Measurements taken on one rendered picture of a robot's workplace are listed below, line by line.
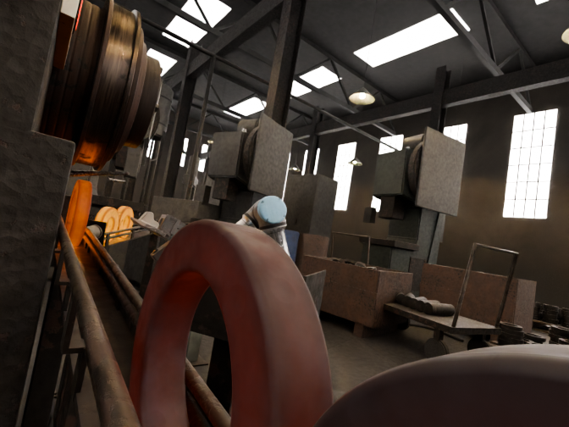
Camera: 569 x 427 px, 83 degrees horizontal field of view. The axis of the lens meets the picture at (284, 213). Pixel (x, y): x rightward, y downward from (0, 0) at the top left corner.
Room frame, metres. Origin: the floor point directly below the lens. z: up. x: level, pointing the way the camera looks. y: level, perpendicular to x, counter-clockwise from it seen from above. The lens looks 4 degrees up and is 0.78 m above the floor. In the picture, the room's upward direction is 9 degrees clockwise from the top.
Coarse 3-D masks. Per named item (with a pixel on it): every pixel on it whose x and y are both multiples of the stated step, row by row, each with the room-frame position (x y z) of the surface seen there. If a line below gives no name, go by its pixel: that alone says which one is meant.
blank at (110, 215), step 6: (102, 210) 1.36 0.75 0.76; (108, 210) 1.37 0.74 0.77; (114, 210) 1.42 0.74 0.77; (96, 216) 1.34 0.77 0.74; (102, 216) 1.34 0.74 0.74; (108, 216) 1.38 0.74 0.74; (114, 216) 1.44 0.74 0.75; (108, 222) 1.44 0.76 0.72; (114, 222) 1.45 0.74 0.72; (108, 228) 1.44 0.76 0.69; (114, 228) 1.46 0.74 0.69; (114, 234) 1.47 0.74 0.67
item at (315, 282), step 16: (320, 272) 0.67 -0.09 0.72; (208, 288) 0.59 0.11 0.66; (320, 288) 0.70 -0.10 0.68; (208, 304) 0.59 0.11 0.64; (320, 304) 0.73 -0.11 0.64; (192, 320) 0.60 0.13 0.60; (208, 320) 0.59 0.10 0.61; (224, 336) 0.58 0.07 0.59; (224, 352) 0.66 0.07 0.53; (224, 368) 0.66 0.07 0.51; (208, 384) 0.67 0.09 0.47; (224, 384) 0.66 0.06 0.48; (224, 400) 0.65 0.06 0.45
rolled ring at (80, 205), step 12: (84, 180) 0.90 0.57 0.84; (72, 192) 0.96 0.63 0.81; (84, 192) 0.86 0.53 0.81; (72, 204) 0.96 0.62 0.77; (84, 204) 0.85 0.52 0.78; (72, 216) 0.96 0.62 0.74; (84, 216) 0.85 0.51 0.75; (72, 228) 0.84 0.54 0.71; (84, 228) 0.86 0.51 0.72; (72, 240) 0.87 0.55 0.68
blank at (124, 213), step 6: (120, 210) 1.51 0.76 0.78; (126, 210) 1.54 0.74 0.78; (132, 210) 1.61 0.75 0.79; (120, 216) 1.50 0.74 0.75; (126, 216) 1.58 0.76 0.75; (132, 216) 1.62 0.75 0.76; (120, 222) 1.50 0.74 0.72; (126, 222) 1.60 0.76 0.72; (132, 222) 1.63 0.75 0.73; (120, 228) 1.52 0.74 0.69; (126, 228) 1.59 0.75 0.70
